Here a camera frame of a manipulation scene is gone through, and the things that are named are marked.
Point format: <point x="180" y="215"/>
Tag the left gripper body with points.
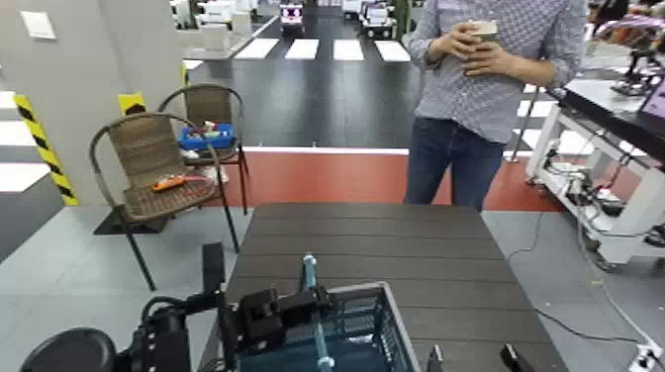
<point x="260" y="317"/>

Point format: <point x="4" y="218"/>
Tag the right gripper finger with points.
<point x="515" y="361"/>
<point x="435" y="361"/>

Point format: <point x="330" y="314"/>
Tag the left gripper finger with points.
<point x="306" y="302"/>
<point x="213" y="267"/>

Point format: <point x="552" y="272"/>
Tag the drinking cup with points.
<point x="483" y="30"/>

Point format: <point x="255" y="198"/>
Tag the bystander left forearm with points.
<point x="530" y="70"/>

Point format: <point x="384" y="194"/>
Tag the bystander right forearm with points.
<point x="435" y="52"/>

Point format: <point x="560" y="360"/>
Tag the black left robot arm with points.
<point x="161" y="343"/>

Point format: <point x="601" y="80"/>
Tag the bystander right hand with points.
<point x="452" y="44"/>

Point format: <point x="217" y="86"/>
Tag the bystander left hand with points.
<point x="488" y="59"/>

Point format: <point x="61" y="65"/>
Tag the orange hand tool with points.
<point x="169" y="183"/>

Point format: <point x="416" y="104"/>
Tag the blue plastic bin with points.
<point x="208" y="139"/>

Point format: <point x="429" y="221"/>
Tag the white power strip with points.
<point x="647" y="358"/>

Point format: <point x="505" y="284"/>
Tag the brown wicker chair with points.
<point x="148" y="150"/>
<point x="210" y="106"/>

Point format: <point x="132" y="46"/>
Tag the yellow black hazard strip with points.
<point x="132" y="103"/>
<point x="44" y="148"/>

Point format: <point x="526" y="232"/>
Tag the white cart with black top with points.
<point x="641" y="208"/>

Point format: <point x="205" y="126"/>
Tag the white display counter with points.
<point x="218" y="26"/>

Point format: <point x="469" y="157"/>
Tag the person in patterned shirt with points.
<point x="467" y="104"/>

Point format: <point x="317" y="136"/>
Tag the small white vehicle robot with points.
<point x="291" y="18"/>
<point x="376" y="18"/>

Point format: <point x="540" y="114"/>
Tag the monitor with purple screen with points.
<point x="657" y="104"/>

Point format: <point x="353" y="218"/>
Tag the white wall switch plate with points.
<point x="38" y="25"/>

